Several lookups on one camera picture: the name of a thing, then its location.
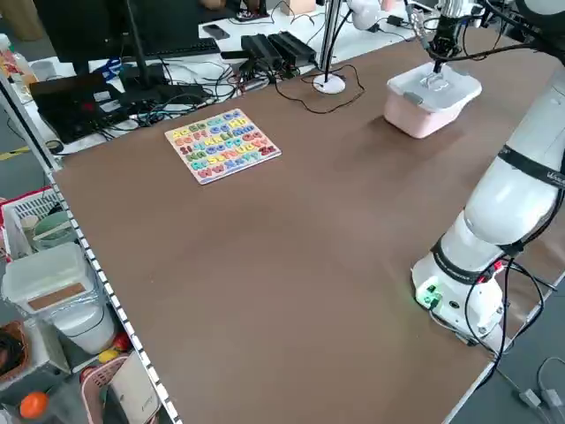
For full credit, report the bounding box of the black lamp cable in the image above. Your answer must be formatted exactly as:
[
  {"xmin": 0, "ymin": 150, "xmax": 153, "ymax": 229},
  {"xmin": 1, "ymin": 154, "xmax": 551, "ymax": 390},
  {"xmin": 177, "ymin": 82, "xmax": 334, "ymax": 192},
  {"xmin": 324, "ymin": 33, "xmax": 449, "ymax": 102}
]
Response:
[{"xmin": 275, "ymin": 63, "xmax": 365, "ymax": 116}]

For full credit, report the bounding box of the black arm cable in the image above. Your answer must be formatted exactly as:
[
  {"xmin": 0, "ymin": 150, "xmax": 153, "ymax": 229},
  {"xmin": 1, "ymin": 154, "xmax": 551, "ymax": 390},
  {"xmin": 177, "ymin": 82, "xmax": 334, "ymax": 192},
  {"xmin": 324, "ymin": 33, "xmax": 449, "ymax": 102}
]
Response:
[{"xmin": 462, "ymin": 250, "xmax": 549, "ymax": 368}]

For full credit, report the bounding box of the aluminium frame post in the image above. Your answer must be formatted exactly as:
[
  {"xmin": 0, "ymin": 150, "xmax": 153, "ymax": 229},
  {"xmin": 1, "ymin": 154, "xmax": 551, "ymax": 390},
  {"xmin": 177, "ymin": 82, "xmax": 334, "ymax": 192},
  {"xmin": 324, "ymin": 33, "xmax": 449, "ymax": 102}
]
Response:
[{"xmin": 319, "ymin": 0, "xmax": 344, "ymax": 72}]

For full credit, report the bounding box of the pink plastic bin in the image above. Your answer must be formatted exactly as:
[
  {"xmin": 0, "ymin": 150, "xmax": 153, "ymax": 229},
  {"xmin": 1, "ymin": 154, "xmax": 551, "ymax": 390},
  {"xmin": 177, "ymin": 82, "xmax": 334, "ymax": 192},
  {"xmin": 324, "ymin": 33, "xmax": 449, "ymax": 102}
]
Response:
[{"xmin": 382, "ymin": 89, "xmax": 470, "ymax": 140}]

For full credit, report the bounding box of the grey floor adapter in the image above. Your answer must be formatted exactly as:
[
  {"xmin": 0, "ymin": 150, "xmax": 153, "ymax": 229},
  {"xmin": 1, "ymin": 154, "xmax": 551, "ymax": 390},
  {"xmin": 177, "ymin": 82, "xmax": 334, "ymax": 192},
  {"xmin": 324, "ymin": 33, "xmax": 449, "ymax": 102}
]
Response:
[{"xmin": 517, "ymin": 382, "xmax": 543, "ymax": 410}]

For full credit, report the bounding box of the white desk lamp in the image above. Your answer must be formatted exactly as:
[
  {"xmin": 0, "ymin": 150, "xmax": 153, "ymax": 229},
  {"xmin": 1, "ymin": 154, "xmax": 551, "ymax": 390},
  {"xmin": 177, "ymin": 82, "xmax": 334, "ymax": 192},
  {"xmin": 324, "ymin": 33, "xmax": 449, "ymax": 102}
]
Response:
[{"xmin": 312, "ymin": 0, "xmax": 383, "ymax": 95}]

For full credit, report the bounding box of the black phone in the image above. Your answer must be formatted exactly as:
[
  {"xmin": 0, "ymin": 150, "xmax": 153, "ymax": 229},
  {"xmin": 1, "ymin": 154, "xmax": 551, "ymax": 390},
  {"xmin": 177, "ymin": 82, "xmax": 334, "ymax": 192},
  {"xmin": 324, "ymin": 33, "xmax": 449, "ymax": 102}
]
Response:
[{"xmin": 202, "ymin": 23, "xmax": 231, "ymax": 40}]

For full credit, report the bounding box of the black electronics box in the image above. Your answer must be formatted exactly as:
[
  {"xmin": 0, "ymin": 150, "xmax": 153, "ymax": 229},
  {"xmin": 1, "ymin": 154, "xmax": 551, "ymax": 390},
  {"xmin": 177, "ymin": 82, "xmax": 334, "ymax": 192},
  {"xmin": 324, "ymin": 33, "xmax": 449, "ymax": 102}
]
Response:
[{"xmin": 29, "ymin": 72, "xmax": 121, "ymax": 145}]

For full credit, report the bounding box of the white lidded container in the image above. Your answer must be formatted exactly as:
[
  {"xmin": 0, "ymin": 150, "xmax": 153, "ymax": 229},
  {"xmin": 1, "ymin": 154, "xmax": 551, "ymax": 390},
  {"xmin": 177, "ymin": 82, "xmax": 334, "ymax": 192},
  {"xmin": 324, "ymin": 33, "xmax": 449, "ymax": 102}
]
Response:
[{"xmin": 1, "ymin": 241, "xmax": 117, "ymax": 355}]

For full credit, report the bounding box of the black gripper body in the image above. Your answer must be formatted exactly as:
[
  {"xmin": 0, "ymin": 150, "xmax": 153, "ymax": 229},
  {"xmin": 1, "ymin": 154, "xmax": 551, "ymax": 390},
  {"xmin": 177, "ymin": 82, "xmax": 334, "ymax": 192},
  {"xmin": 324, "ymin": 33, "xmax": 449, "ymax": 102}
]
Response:
[{"xmin": 433, "ymin": 15, "xmax": 463, "ymax": 46}]

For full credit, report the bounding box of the black monitor with stand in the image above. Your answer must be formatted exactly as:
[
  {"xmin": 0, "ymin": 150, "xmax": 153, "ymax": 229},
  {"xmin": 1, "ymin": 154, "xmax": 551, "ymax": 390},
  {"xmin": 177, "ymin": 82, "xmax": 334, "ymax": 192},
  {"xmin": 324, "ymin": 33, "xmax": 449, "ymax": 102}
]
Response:
[{"xmin": 32, "ymin": 0, "xmax": 200, "ymax": 77}]

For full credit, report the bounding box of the white lid with grey clips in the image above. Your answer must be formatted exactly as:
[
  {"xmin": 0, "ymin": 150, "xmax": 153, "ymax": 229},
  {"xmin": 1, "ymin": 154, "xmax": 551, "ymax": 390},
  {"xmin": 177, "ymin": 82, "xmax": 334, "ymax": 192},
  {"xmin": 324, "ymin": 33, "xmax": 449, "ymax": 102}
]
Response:
[{"xmin": 387, "ymin": 61, "xmax": 484, "ymax": 114}]

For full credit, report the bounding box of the colourful alphabet puzzle board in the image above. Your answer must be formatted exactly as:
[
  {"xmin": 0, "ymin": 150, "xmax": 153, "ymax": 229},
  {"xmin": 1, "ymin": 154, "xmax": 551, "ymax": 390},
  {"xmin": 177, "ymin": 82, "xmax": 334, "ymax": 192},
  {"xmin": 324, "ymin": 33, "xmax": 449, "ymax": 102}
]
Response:
[{"xmin": 163, "ymin": 108, "xmax": 283, "ymax": 186}]

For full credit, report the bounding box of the black keyboard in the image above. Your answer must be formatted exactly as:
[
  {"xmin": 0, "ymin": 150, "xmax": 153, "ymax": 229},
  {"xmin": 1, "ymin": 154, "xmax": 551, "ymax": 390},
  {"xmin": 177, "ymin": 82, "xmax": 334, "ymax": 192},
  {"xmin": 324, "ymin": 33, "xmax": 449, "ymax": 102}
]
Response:
[{"xmin": 144, "ymin": 36, "xmax": 222, "ymax": 59}]

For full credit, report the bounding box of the black finned power supply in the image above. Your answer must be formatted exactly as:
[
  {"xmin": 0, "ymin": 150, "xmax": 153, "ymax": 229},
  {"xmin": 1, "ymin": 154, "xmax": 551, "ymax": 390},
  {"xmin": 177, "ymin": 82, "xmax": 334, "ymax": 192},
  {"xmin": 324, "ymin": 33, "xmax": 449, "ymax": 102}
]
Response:
[
  {"xmin": 239, "ymin": 34, "xmax": 284, "ymax": 68},
  {"xmin": 267, "ymin": 31, "xmax": 320, "ymax": 66}
]

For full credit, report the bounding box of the pink plastic basket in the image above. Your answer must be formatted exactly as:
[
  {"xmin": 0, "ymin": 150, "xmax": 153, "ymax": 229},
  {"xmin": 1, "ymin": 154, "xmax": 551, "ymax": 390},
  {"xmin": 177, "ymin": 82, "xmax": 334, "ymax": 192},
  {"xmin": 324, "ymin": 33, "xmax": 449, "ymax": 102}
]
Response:
[{"xmin": 79, "ymin": 354, "xmax": 161, "ymax": 424}]

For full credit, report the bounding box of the orange fruit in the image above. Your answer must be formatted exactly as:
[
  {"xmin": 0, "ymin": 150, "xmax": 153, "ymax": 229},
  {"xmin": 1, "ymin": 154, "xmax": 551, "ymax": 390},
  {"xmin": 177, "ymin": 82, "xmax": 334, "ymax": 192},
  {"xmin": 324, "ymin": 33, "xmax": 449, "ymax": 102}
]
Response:
[{"xmin": 19, "ymin": 390, "xmax": 50, "ymax": 420}]

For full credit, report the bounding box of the aluminium frame rail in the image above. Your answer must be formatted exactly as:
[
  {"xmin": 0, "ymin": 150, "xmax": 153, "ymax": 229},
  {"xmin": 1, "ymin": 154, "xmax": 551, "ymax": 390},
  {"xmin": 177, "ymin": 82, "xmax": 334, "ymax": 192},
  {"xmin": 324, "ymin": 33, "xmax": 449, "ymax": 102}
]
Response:
[{"xmin": 0, "ymin": 69, "xmax": 183, "ymax": 424}]

